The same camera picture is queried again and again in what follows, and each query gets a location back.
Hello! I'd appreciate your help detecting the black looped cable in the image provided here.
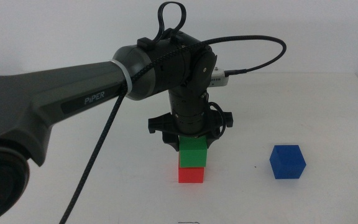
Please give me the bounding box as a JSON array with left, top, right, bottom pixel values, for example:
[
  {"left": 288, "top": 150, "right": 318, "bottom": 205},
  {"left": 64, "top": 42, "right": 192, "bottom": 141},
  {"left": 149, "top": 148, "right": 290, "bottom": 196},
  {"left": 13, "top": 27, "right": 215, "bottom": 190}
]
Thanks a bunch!
[{"left": 157, "top": 1, "right": 188, "bottom": 43}]

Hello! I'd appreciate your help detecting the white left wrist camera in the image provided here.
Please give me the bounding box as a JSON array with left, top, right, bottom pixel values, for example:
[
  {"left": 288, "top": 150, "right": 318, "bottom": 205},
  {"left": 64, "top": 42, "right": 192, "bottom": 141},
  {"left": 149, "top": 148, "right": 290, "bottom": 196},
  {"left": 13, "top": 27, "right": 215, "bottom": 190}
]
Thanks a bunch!
[{"left": 210, "top": 67, "right": 229, "bottom": 87}]

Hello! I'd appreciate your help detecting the red cube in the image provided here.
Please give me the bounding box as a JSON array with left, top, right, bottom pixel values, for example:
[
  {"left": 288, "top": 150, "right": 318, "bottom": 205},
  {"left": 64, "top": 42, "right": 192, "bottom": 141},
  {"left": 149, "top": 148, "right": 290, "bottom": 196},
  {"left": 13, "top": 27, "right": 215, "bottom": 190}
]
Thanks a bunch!
[{"left": 178, "top": 160, "right": 205, "bottom": 184}]

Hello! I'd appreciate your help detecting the green cube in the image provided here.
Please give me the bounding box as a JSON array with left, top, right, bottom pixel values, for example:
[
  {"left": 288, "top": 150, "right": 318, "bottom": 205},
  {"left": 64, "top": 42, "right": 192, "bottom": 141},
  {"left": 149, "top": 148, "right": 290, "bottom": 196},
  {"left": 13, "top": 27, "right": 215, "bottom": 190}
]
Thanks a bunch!
[{"left": 179, "top": 136, "right": 208, "bottom": 168}]

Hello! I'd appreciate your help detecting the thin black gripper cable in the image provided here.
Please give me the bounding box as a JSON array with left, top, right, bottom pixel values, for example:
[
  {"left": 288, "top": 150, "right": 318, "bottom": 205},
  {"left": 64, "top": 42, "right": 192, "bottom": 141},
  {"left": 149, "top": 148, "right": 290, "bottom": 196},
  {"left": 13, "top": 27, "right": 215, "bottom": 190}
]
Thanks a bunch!
[{"left": 208, "top": 101, "right": 227, "bottom": 139}]

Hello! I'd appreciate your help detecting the blue cube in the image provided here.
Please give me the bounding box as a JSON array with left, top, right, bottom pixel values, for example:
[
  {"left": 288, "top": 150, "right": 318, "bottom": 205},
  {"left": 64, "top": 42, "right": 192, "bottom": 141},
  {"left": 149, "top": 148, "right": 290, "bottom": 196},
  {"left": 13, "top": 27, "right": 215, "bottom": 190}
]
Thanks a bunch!
[{"left": 268, "top": 144, "right": 306, "bottom": 180}]

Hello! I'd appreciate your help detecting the black braided cable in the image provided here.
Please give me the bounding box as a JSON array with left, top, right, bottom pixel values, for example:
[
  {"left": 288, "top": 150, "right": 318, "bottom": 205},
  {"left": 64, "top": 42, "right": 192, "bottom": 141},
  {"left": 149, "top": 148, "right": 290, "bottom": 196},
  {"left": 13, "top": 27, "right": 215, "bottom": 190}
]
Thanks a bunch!
[{"left": 59, "top": 35, "right": 288, "bottom": 224}]

